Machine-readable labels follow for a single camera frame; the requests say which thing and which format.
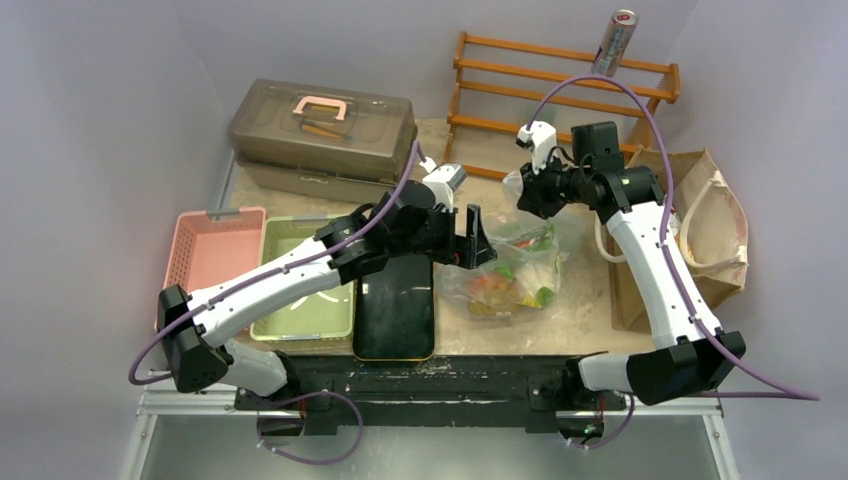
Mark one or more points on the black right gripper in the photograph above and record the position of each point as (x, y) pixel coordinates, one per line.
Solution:
(530, 191)

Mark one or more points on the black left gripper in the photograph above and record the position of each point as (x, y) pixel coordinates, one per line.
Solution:
(461, 250)

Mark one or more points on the clear plastic grocery bag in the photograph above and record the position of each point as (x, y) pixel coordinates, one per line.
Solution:
(531, 256)

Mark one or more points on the brown bread piece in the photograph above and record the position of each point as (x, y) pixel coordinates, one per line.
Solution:
(479, 310)

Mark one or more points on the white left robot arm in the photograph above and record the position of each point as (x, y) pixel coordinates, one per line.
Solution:
(197, 329)

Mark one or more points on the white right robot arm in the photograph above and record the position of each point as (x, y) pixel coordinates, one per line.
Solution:
(692, 352)

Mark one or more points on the white cauliflower piece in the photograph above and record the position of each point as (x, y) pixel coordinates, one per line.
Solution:
(535, 276)

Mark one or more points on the black tray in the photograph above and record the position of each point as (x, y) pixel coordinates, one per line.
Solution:
(394, 316)

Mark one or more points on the silver drink can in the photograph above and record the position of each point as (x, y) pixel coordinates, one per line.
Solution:
(610, 53)

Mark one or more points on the orange wooden rack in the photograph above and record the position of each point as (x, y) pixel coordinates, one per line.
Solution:
(499, 84)

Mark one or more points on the green plastic basket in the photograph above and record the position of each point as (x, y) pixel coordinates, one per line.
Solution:
(325, 316)

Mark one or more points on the brown paper bag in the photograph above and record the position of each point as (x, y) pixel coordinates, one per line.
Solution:
(714, 236)

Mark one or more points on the brown translucent storage box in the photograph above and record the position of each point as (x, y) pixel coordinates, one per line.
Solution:
(357, 160)

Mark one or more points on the pink plastic basket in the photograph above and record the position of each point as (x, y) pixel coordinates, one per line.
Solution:
(213, 246)

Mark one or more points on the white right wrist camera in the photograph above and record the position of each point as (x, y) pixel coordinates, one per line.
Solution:
(539, 138)

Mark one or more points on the pink box handle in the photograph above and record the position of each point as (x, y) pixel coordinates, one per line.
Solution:
(338, 105)

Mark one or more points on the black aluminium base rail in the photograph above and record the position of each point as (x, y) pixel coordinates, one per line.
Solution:
(451, 417)

